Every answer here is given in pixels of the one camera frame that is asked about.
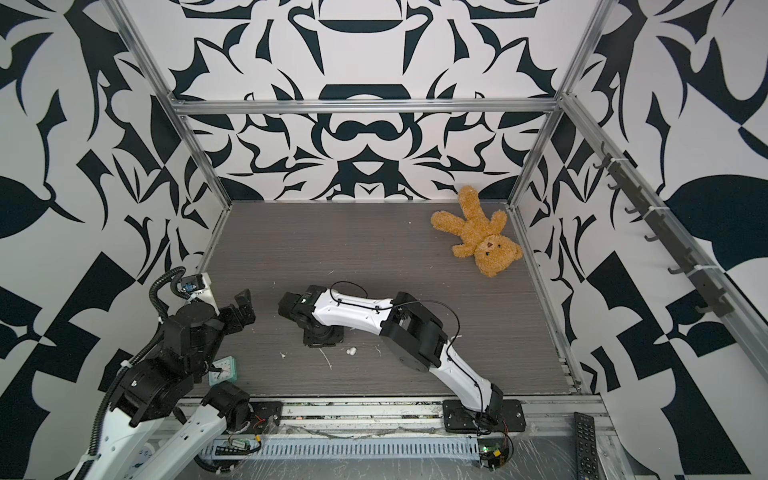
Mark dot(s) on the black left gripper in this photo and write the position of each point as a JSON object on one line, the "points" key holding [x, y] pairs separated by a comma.
{"points": [[232, 320]]}

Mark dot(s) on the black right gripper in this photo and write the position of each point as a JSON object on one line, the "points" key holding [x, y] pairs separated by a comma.
{"points": [[334, 339]]}

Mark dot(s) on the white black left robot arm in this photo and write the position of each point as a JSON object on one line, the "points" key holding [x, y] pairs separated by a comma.
{"points": [[139, 431]]}

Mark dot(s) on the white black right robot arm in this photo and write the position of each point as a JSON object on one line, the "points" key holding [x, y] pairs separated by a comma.
{"points": [[413, 333]]}

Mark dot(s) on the teal white small object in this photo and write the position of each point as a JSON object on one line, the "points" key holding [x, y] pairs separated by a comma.
{"points": [[223, 370]]}

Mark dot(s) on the green circuit board left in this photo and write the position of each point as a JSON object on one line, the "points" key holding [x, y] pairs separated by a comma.
{"points": [[237, 445]]}

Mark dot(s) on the green circuit board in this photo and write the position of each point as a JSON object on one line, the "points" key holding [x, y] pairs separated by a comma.
{"points": [[493, 456], [237, 445]]}

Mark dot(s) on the brown teddy bear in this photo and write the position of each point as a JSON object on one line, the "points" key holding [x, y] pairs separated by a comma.
{"points": [[481, 237]]}

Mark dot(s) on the green circuit board right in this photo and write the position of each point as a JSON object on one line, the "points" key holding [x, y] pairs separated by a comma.
{"points": [[493, 456]]}

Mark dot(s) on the black remote control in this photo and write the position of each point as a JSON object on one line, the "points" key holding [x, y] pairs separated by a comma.
{"points": [[587, 461]]}

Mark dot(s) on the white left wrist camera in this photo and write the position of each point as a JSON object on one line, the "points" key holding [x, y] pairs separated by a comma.
{"points": [[193, 287]]}

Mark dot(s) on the aluminium mounting rail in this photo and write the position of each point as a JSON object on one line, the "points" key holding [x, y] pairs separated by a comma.
{"points": [[360, 416]]}

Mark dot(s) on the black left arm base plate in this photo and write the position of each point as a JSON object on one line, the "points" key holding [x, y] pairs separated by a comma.
{"points": [[264, 413]]}

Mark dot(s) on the white slotted cable duct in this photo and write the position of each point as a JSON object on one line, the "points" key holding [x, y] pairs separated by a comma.
{"points": [[293, 448]]}

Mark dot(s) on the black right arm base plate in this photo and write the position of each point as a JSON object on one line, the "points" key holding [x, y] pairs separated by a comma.
{"points": [[458, 419]]}

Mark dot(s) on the black wall hook rack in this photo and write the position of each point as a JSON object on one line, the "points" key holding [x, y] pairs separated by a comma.
{"points": [[709, 280]]}

